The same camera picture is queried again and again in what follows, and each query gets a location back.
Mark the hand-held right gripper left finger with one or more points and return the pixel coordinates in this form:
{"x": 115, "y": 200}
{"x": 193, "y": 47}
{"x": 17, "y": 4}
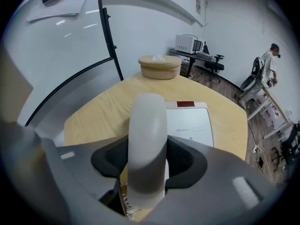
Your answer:
{"x": 70, "y": 179}

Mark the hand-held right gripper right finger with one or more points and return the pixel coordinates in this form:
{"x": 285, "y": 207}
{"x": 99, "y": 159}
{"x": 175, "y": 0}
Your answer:
{"x": 211, "y": 191}

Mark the white desk telephone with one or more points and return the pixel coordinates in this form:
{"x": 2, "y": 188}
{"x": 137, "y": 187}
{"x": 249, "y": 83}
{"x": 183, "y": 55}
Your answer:
{"x": 189, "y": 123}

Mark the black power adapter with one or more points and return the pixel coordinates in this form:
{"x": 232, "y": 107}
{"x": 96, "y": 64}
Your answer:
{"x": 260, "y": 162}

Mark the white power strip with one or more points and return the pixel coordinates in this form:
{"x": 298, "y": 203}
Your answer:
{"x": 255, "y": 148}

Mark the light wooden table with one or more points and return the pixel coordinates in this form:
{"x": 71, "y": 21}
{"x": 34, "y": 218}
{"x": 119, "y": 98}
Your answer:
{"x": 100, "y": 111}

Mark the black swivel chair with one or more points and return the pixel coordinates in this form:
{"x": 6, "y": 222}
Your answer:
{"x": 289, "y": 144}

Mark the white boxes under table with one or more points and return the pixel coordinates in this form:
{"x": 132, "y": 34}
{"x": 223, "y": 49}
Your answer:
{"x": 269, "y": 111}

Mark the wooden table with white legs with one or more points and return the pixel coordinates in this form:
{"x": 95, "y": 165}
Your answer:
{"x": 274, "y": 102}

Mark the black office chair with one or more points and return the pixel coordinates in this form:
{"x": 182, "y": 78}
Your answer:
{"x": 214, "y": 65}

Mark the black and white backpack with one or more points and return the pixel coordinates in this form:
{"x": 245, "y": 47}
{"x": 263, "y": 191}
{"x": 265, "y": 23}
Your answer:
{"x": 254, "y": 70}

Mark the black framed whiteboard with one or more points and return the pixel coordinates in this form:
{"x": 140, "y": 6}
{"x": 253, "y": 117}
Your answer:
{"x": 58, "y": 50}

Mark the round wooden tissue box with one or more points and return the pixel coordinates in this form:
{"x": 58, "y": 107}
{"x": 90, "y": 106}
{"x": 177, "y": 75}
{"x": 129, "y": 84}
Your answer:
{"x": 159, "y": 68}

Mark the flat grey device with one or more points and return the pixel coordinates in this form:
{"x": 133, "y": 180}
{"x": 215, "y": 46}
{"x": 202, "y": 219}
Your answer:
{"x": 203, "y": 55}

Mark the round dark table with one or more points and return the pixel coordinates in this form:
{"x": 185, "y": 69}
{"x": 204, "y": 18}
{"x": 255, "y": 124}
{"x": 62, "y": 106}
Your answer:
{"x": 185, "y": 54}

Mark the white microwave oven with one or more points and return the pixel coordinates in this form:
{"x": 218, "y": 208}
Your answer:
{"x": 184, "y": 44}

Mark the white paper sheets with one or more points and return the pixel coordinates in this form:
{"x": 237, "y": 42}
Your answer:
{"x": 70, "y": 7}

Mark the wall poster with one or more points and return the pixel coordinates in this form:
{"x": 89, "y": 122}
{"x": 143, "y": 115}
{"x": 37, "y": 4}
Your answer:
{"x": 198, "y": 2}

